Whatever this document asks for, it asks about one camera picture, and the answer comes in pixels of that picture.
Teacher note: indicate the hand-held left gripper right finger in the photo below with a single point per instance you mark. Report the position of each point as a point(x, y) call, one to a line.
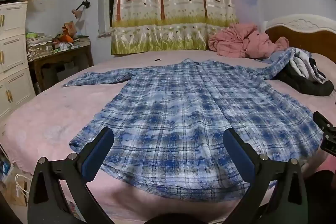
point(240, 155)

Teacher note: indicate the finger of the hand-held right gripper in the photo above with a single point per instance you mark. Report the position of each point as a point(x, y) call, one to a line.
point(322, 120)

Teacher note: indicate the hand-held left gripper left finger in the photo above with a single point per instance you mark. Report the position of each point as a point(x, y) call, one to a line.
point(95, 158)

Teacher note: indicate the blue plaid shirt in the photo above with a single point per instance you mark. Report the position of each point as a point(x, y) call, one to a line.
point(170, 108)

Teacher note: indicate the black garment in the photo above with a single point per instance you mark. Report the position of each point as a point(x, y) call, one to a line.
point(302, 85)

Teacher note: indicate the pink bed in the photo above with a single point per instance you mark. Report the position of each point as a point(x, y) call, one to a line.
point(52, 121)

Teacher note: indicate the white and navy garment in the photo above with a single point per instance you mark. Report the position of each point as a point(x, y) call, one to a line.
point(304, 62)

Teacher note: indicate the white and brown headboard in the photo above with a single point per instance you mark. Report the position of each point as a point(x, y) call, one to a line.
point(309, 35)

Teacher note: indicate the brown paper bag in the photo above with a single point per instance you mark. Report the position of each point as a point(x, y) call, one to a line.
point(14, 188)

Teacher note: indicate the brown wooden desk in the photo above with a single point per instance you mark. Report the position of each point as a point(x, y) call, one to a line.
point(60, 56)

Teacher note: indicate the pink quilt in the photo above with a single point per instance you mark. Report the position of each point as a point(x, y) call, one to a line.
point(236, 40)

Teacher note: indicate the stack of papers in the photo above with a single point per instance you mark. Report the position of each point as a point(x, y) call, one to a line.
point(38, 47)

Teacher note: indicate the orange toy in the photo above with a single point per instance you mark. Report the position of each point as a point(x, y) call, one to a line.
point(67, 35)

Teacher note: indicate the white drawer cabinet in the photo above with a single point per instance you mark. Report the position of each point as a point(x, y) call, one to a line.
point(13, 56)

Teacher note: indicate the pink desk lamp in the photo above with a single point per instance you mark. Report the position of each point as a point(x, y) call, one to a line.
point(78, 12)

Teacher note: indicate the tree print curtain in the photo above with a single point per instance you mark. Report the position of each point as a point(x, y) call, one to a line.
point(170, 3)

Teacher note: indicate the pale translucent wall sheet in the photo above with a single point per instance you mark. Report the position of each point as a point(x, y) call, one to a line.
point(245, 10)

